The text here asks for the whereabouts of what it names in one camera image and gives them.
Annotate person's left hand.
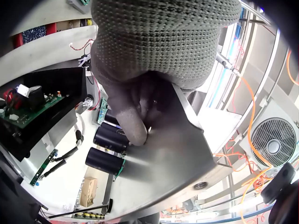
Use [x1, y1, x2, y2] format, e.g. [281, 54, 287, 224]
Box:
[90, 0, 241, 146]

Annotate person's left thumb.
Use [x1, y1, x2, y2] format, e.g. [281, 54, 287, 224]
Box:
[109, 93, 149, 146]

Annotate grey bent metal plate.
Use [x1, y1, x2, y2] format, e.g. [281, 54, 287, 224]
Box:
[103, 83, 234, 221]

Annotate large black capacitor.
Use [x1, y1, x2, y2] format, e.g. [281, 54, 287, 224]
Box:
[85, 147, 127, 176]
[104, 112, 122, 128]
[93, 126, 130, 152]

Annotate small green circuit board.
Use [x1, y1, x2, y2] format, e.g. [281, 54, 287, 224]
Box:
[97, 98, 109, 124]

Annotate silver metal knob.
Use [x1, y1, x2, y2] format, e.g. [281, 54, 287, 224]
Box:
[82, 94, 94, 110]

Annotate cardboard box of small parts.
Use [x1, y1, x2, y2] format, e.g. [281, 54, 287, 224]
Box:
[79, 177, 98, 207]

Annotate black metal housing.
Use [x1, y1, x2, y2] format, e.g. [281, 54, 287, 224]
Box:
[0, 67, 87, 162]

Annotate green circuit board with components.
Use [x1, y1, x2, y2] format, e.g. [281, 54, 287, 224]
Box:
[0, 85, 66, 129]

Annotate narrow green circuit strip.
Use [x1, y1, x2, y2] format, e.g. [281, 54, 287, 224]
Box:
[29, 149, 58, 187]

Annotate black rod tool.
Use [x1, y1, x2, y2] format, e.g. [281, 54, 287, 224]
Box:
[46, 198, 114, 219]

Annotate grey hanging screwdriver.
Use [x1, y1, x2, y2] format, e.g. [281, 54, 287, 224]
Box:
[217, 53, 241, 78]

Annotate shelf with coloured bins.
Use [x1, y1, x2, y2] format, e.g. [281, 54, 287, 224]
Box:
[9, 19, 94, 49]

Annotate white box fan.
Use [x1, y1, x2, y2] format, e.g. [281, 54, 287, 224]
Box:
[239, 99, 299, 172]

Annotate black cables with white sleeve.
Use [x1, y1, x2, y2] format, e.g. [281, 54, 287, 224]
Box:
[40, 114, 85, 180]

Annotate red black wire with connector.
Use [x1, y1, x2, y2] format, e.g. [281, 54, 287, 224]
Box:
[70, 39, 94, 51]

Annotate orange cable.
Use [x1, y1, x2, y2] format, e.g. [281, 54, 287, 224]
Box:
[213, 50, 299, 224]

